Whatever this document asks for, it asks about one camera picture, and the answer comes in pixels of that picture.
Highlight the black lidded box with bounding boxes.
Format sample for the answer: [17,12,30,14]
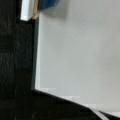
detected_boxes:
[0,0,120,120]

